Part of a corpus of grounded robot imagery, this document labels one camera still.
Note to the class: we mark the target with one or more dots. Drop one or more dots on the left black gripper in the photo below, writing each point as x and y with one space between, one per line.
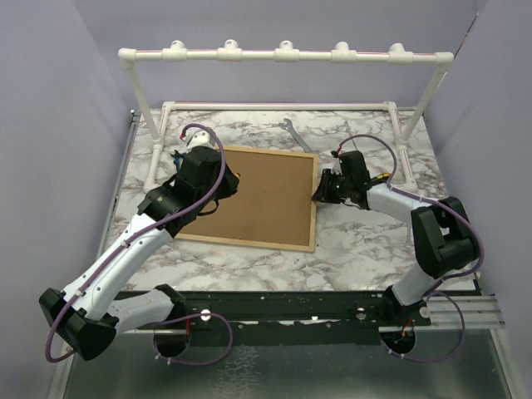
230 184

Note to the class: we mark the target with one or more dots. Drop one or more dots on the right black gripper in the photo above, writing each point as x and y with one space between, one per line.
323 193

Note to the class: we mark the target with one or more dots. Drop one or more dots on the wooden picture frame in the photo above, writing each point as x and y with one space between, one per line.
273 207

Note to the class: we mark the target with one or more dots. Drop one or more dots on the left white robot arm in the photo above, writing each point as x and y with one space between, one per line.
86 314

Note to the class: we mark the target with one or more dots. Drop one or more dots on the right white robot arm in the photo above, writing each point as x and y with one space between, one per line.
443 238

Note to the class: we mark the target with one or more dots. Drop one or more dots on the large grey wrench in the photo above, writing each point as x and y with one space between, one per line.
287 125

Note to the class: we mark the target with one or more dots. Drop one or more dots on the white PVC pipe rack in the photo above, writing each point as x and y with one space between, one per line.
284 53

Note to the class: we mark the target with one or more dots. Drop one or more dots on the blue handled pliers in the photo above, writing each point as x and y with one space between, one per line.
178 157

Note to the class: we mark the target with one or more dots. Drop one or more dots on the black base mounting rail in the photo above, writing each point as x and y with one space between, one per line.
287 318

